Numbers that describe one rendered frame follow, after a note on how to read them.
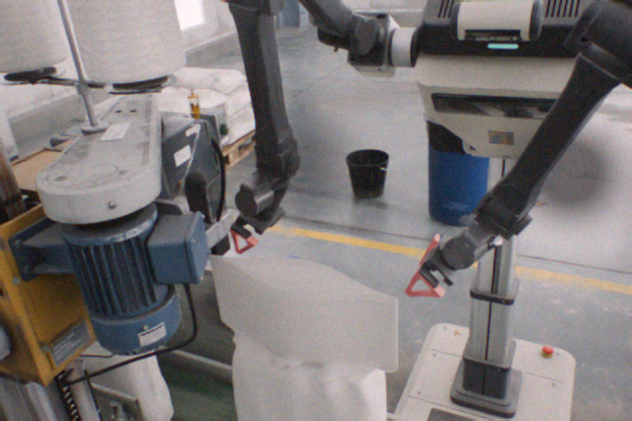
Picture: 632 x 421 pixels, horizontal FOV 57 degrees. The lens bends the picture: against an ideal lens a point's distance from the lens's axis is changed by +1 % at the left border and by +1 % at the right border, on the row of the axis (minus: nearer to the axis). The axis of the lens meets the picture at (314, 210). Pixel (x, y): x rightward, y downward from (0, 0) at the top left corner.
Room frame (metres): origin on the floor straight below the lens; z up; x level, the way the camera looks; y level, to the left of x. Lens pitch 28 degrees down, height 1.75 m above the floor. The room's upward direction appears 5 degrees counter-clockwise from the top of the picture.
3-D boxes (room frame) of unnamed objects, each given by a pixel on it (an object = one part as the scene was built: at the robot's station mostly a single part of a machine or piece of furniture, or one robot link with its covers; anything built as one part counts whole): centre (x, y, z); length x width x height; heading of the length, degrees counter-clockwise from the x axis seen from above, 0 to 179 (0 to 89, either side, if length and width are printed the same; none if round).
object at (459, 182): (3.15, -0.91, 0.32); 0.51 x 0.48 x 0.65; 153
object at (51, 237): (0.85, 0.43, 1.27); 0.12 x 0.09 x 0.09; 153
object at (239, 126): (4.59, 0.64, 0.20); 0.67 x 0.43 x 0.15; 153
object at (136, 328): (0.84, 0.34, 1.21); 0.15 x 0.15 x 0.25
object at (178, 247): (0.84, 0.23, 1.25); 0.10 x 0.08 x 0.12; 178
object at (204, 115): (1.37, 0.24, 1.29); 0.08 x 0.05 x 0.09; 63
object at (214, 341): (1.74, 0.68, 0.54); 1.05 x 0.02 x 0.41; 63
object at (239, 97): (4.59, 0.66, 0.44); 0.68 x 0.44 x 0.15; 153
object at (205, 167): (1.29, 0.41, 1.21); 0.30 x 0.25 x 0.30; 63
